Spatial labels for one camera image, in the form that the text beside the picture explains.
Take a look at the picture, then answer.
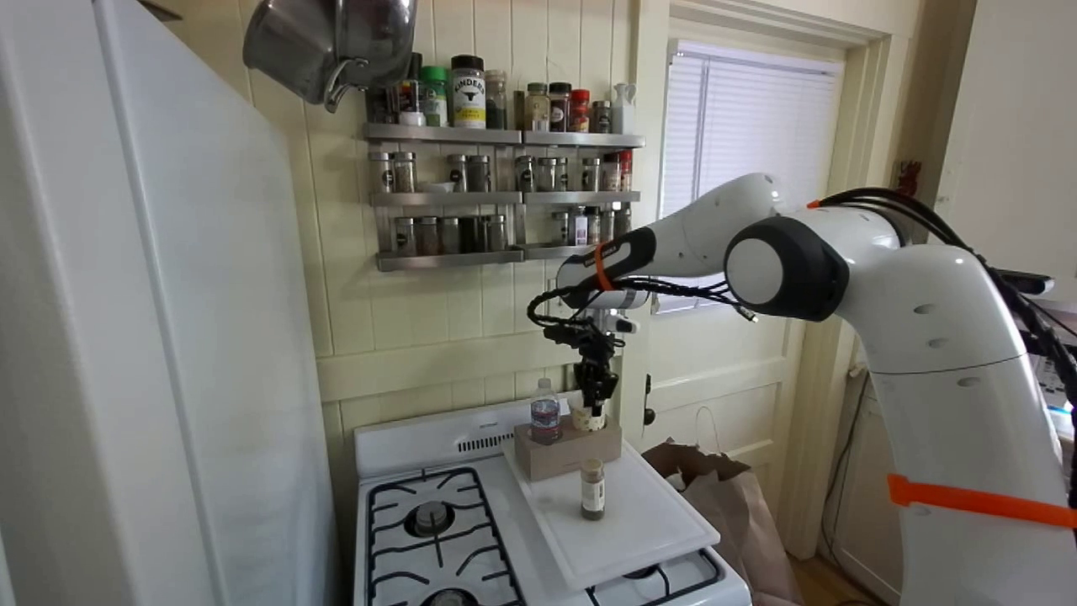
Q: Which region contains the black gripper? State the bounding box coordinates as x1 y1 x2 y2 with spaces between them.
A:
577 326 618 427

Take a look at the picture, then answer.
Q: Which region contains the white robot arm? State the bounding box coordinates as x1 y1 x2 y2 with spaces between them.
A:
532 171 1077 606

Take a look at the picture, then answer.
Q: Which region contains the cardboard cupholder box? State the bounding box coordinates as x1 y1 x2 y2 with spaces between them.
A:
516 406 623 480

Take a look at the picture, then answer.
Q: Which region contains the glass spice jar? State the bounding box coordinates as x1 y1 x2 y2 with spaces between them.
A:
578 463 606 519

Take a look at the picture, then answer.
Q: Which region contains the white cutting board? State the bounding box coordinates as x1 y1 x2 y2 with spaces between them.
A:
508 447 720 589

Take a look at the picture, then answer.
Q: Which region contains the brown paper bag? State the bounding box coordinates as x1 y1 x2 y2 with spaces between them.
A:
646 441 806 606

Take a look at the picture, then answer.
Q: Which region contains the white gas stove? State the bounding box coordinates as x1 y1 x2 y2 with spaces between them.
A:
355 399 751 606

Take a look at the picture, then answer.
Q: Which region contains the black stove grate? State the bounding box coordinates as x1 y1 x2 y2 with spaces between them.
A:
361 469 526 606

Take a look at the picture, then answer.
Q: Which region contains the metal spice rack shelf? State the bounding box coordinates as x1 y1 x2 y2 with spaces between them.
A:
364 125 638 272

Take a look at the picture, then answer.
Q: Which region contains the white window blind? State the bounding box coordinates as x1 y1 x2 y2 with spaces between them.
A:
660 42 843 215

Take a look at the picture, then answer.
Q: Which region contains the large white-label spice jar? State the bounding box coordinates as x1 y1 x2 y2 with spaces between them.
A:
451 52 484 129

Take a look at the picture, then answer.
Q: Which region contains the white refrigerator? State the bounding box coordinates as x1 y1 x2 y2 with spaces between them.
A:
0 0 340 606

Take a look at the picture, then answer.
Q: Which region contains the hanging steel pan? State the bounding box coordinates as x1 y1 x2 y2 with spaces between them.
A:
241 0 419 110

